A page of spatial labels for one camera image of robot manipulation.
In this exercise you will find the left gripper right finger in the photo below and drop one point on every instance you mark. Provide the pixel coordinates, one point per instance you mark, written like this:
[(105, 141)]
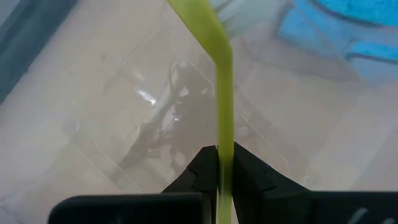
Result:
[(248, 180)]

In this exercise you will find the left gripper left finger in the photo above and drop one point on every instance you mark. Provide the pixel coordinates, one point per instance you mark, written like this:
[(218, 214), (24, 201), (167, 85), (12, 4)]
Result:
[(203, 177)]

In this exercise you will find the green dish brush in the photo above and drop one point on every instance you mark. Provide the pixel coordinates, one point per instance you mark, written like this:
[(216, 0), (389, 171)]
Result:
[(225, 109)]

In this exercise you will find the clear plastic storage box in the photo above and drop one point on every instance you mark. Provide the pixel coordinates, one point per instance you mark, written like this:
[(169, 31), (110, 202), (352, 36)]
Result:
[(93, 149)]

